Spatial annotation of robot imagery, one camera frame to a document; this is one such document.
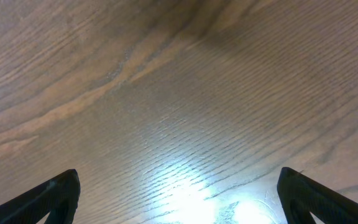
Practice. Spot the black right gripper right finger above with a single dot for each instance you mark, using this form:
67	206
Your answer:
302	198

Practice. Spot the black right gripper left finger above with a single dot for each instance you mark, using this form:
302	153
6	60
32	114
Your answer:
56	199

